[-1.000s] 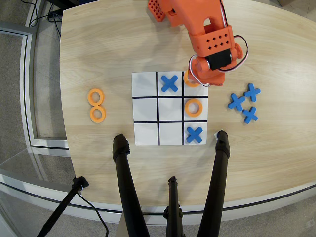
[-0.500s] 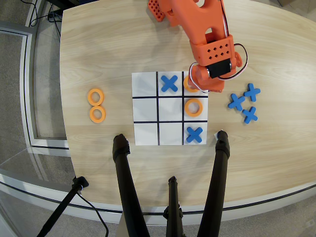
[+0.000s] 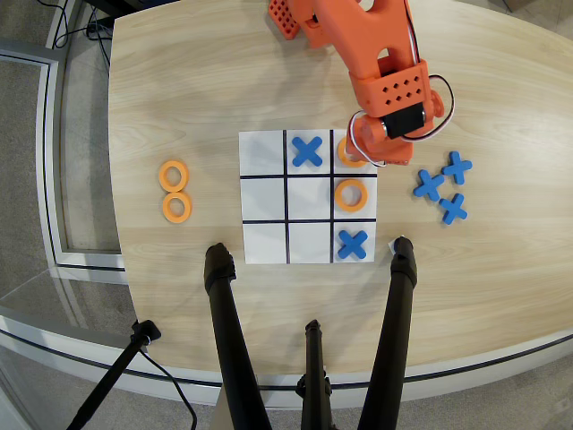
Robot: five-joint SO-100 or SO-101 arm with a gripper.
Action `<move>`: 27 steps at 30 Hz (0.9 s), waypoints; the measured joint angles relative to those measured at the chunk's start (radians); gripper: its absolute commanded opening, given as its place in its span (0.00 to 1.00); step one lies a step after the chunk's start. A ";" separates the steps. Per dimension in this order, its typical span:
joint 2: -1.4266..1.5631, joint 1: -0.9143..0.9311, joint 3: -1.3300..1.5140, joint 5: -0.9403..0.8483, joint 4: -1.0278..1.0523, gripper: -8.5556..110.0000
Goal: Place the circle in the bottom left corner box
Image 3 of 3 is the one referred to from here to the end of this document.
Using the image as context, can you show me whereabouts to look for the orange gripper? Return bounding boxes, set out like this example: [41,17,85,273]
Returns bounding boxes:
[355,89,444,167]

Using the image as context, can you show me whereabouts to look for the orange foam ring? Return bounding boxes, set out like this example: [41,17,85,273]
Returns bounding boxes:
[337,136,371,169]
[158,160,191,194]
[161,191,193,224]
[334,178,369,212]

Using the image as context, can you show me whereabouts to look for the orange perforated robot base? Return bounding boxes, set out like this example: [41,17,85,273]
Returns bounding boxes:
[267,0,302,42]

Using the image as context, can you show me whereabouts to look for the blue foam cross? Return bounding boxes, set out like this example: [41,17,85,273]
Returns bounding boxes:
[438,193,469,225]
[336,229,370,261]
[291,135,324,169]
[412,168,446,202]
[440,150,474,185]

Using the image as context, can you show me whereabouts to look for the white tic-tac-toe board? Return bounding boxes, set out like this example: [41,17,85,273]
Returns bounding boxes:
[237,129,380,265]

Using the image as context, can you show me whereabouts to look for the thick black tripod leg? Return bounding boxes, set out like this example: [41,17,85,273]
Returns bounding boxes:
[203,242,274,430]
[355,236,419,430]

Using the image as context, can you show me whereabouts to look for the thin black tripod leg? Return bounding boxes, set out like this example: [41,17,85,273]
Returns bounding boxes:
[295,319,335,430]

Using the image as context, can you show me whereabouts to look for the dark furniture base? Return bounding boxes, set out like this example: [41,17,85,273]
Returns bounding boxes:
[82,0,151,14]

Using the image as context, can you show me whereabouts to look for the thin black stand pole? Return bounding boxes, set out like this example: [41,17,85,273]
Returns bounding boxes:
[65,319,162,430]

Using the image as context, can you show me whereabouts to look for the white servo cable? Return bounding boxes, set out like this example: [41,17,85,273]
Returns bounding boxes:
[347,74,456,166]

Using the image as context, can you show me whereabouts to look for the black cable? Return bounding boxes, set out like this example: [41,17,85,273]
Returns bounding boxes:
[138,348,199,430]

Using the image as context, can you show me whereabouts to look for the black floor cables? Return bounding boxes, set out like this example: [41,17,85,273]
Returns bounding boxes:
[52,0,113,68]

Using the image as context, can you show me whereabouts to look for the grey metal partition frame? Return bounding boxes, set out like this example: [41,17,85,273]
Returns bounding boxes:
[0,38,129,272]

